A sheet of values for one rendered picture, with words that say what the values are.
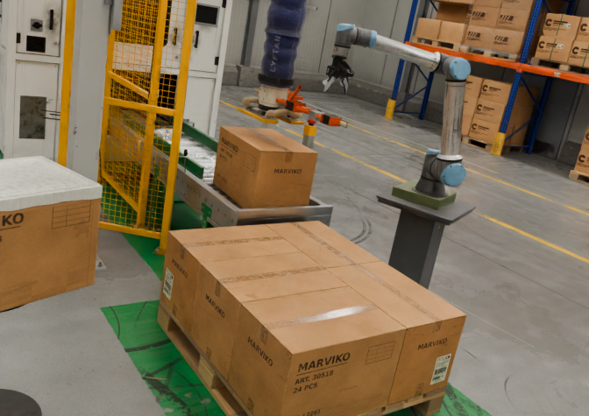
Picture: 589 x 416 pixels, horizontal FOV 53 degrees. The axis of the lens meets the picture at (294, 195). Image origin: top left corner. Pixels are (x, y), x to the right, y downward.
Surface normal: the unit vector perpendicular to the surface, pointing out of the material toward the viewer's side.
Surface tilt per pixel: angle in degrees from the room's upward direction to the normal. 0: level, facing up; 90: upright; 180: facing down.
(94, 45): 90
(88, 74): 90
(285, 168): 90
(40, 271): 90
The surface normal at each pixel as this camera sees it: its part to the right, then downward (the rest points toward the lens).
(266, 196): 0.50, 0.33
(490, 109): -0.79, 0.00
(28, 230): 0.78, 0.31
